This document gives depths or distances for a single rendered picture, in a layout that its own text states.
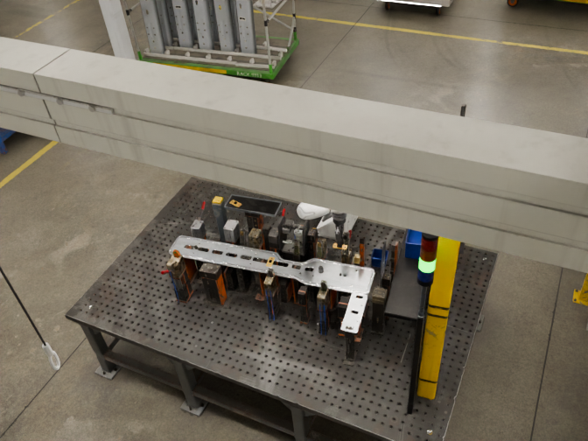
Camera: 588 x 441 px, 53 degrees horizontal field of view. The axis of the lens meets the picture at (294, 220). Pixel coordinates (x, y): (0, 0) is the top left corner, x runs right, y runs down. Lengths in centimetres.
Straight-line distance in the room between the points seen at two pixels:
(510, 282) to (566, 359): 78
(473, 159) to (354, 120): 14
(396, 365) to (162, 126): 306
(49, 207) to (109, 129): 567
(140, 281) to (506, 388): 268
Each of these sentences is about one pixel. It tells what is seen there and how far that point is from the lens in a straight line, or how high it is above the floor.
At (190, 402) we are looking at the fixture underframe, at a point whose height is 8.
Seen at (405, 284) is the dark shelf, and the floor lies 103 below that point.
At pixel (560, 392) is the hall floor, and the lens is 464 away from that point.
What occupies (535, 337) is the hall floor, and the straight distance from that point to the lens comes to 487.
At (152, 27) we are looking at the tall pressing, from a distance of 810.
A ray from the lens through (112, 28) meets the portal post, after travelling 707.
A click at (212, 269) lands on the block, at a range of 382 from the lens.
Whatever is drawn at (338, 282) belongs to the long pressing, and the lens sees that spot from 368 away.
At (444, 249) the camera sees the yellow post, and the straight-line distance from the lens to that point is 265.
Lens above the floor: 374
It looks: 42 degrees down
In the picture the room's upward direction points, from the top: 5 degrees counter-clockwise
